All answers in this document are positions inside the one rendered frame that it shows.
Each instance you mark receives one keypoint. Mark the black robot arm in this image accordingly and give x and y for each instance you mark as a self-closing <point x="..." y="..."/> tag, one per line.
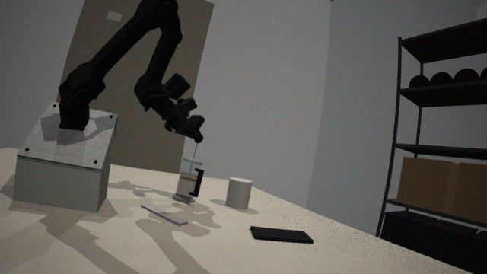
<point x="85" y="82"/>

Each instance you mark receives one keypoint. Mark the glass french press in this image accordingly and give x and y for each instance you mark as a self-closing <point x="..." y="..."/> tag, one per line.
<point x="190" y="178"/>

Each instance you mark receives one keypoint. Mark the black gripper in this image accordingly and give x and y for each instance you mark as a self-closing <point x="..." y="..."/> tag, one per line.
<point x="187" y="127"/>

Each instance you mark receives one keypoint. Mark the grey cylinder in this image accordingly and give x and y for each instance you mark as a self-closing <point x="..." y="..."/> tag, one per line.
<point x="238" y="194"/>

